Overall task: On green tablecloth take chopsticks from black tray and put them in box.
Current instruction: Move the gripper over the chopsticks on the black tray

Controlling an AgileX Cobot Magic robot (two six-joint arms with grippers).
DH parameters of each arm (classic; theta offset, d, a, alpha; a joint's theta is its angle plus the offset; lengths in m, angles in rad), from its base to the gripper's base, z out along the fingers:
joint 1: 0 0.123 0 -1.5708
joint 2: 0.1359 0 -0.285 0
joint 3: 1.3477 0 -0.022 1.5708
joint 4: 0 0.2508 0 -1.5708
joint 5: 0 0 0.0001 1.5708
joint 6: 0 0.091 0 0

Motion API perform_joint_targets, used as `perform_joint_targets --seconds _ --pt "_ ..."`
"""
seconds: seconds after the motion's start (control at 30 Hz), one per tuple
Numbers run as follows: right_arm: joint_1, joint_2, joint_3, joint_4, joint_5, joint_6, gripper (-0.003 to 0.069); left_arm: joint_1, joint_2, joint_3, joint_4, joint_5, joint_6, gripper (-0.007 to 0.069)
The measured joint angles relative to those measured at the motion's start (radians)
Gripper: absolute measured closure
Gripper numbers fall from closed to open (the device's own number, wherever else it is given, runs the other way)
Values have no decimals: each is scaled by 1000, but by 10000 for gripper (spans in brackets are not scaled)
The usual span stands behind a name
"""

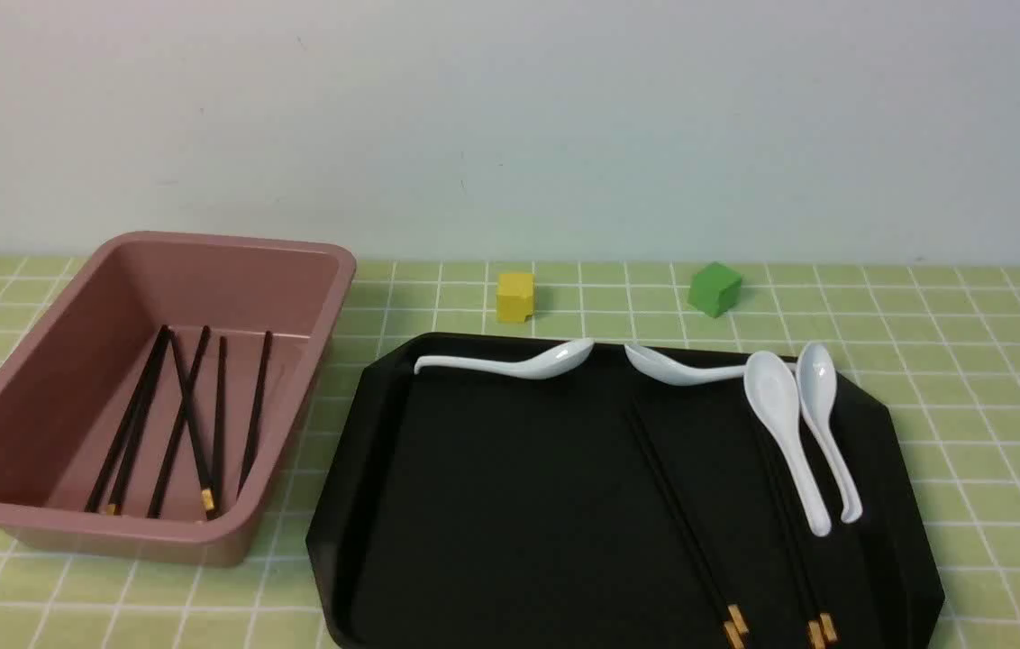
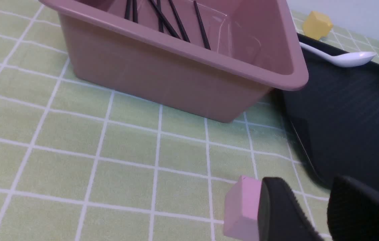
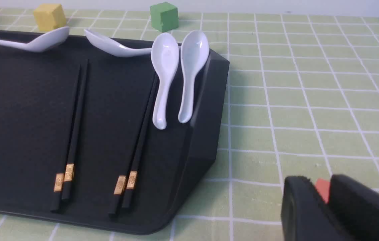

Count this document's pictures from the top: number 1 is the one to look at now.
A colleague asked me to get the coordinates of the yellow wooden cube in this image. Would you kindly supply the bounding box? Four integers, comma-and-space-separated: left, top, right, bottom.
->
495, 272, 536, 325

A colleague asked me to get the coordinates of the white spoon far left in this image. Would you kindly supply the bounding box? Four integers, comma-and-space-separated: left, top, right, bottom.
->
413, 338, 596, 379

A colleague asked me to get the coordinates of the white spoon middle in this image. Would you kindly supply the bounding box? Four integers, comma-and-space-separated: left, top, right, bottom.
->
623, 343, 746, 387

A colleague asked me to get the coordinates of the black plastic tray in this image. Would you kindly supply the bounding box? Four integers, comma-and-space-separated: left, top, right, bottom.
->
305, 333, 945, 648

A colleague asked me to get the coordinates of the green wooden cube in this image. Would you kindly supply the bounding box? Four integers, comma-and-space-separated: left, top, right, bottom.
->
689, 262, 743, 319

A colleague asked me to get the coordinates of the white spoon large right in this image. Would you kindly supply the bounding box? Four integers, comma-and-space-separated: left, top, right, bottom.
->
743, 351, 832, 537

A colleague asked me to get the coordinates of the white spoon far right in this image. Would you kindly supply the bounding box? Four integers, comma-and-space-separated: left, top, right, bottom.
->
795, 342, 863, 525

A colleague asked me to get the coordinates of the black chopstick pair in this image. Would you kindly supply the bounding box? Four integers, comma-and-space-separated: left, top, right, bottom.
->
752, 423, 830, 648
774, 441, 840, 648

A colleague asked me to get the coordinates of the pink plastic bin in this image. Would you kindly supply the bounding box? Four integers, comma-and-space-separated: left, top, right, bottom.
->
0, 233, 357, 566

